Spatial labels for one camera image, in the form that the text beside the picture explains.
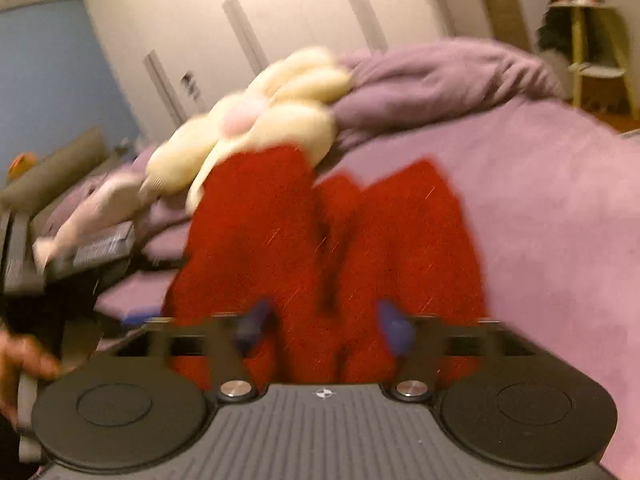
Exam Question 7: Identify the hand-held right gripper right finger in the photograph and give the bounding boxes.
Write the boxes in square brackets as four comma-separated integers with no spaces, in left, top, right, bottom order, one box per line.
[375,300,532,404]

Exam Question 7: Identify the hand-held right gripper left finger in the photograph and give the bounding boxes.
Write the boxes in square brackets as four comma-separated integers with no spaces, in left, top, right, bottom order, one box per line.
[112,300,277,404]

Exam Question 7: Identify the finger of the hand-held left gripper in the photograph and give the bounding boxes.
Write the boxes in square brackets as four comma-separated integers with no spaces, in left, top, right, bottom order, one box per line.
[97,305,170,334]

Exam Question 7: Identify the red fleece pants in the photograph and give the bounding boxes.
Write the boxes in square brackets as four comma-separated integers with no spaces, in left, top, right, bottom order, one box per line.
[161,144,488,386]

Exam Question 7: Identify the person's left hand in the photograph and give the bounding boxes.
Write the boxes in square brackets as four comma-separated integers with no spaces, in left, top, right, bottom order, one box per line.
[0,334,62,427]

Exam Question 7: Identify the pink plush toy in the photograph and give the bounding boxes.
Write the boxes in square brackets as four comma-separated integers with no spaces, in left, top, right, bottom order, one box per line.
[32,169,153,267]

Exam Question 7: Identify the small orange object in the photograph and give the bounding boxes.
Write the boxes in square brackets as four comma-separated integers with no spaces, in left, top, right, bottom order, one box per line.
[7,152,39,180]

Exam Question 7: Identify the purple bed sheet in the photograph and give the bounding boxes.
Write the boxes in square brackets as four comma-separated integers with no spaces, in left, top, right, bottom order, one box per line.
[47,97,640,480]

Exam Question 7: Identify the cream flower plush pillow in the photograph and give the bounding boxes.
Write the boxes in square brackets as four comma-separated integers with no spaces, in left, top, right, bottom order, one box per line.
[140,46,355,213]

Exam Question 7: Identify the purple crumpled duvet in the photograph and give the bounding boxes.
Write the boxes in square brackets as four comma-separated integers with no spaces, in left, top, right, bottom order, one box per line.
[332,40,568,153]

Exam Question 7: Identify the white wardrobe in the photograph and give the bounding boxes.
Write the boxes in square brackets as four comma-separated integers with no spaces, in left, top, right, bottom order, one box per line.
[84,0,481,142]

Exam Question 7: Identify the dark cloth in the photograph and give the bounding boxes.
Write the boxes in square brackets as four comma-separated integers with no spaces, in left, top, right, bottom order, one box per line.
[534,9,577,55]

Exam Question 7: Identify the yellow wooden shelf rack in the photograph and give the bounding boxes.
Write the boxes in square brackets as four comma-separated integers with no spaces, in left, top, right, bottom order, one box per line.
[547,1,640,111]

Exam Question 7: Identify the wooden door frame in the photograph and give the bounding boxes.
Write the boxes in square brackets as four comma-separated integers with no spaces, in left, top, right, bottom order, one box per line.
[470,0,533,53]

